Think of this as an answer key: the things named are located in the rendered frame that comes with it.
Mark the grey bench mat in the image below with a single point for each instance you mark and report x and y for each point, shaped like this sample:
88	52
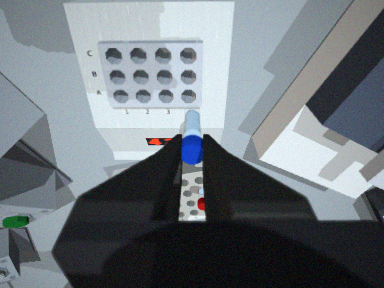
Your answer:
272	41

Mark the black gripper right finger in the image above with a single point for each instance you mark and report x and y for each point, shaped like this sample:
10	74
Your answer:
245	193

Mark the blue-capped tube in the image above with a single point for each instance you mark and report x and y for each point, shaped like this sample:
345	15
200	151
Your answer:
192	142

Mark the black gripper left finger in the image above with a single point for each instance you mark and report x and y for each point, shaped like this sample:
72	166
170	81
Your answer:
139	191

